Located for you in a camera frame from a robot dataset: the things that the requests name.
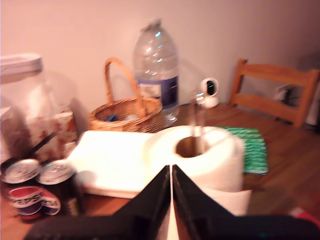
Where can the small blue packet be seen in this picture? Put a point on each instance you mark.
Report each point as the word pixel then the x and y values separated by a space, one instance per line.
pixel 110 118

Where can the gingerbread print box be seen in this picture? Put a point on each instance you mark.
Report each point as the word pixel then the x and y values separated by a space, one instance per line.
pixel 62 130

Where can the green wave pattern pouch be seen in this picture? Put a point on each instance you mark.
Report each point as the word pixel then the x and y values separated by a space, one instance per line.
pixel 255 150

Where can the wooden chair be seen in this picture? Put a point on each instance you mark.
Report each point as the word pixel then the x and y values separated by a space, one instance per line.
pixel 262 72

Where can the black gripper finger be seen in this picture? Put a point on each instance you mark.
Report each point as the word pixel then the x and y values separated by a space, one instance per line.
pixel 147 215
pixel 197 207

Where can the white paper towel roll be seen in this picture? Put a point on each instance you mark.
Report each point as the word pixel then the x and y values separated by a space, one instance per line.
pixel 220 170

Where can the clear jar white lid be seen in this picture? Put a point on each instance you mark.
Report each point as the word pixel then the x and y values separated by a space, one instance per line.
pixel 20 65

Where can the large clear water bottle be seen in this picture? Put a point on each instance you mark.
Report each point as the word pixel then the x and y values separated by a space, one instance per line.
pixel 155 75

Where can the small white round camera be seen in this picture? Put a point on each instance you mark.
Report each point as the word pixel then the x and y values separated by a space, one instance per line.
pixel 212 101

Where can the black Pepsi Max can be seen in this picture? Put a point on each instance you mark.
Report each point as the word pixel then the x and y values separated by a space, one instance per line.
pixel 20 172
pixel 57 170

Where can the pink paper sheet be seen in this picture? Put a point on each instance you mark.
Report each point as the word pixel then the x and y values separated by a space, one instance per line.
pixel 305 215

